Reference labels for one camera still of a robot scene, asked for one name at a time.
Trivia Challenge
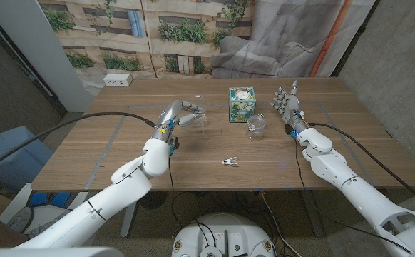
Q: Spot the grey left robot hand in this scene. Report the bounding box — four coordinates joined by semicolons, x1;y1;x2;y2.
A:
150;99;205;151

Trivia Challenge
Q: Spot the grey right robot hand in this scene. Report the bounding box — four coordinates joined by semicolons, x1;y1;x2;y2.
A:
270;79;308;138

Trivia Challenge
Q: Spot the clear glass beaker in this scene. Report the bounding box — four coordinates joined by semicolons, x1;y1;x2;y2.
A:
188;94;209;129

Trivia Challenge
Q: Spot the glass jar with clip lid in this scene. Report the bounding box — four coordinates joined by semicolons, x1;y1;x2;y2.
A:
245;113;267;141

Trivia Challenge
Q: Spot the green floral tissue box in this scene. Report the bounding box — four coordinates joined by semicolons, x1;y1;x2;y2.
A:
228;86;257;124

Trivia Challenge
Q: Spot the white clip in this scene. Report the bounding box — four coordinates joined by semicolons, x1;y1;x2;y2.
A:
221;156;240;168

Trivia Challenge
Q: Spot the white power strip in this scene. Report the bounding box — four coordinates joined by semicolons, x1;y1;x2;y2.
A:
103;73;134;87

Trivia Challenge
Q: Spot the printed fabric backdrop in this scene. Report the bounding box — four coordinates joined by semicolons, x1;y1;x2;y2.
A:
38;0;378;96

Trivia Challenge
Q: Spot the black round floor fan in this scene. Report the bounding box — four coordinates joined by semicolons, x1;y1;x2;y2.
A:
139;191;168;211

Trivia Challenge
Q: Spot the black backdrop stand pole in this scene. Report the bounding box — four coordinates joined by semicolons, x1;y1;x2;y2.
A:
330;0;381;78

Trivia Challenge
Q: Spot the metal table leg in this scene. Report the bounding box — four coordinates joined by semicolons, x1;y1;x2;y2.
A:
120;201;139;239
302;188;324;238

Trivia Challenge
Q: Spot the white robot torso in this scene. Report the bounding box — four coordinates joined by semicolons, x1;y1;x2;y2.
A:
170;212;276;257

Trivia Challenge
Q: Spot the blue plastic bin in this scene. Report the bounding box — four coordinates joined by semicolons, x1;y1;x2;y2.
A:
0;125;54;193

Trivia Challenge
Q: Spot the grey sneaker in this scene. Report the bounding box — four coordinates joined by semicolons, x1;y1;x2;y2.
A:
6;206;35;235

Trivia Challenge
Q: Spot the thin black left wrist cable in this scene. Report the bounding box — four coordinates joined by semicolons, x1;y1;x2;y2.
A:
168;149;175;193

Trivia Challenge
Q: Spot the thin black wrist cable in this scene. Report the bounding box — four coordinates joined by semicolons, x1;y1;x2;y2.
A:
168;149;175;193
294;137;414;255

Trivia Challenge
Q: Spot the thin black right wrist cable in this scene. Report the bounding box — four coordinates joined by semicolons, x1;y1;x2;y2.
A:
294;137;414;255

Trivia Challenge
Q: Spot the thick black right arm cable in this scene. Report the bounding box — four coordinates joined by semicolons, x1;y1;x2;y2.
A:
307;122;415;211

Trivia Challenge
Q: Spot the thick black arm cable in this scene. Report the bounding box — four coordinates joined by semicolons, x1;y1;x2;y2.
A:
0;111;158;175
307;122;415;211

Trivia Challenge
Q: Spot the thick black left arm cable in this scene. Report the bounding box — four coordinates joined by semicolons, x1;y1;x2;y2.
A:
0;111;158;175

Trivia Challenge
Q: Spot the grey floor cable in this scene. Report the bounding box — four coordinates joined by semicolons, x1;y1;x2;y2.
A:
260;191;294;257

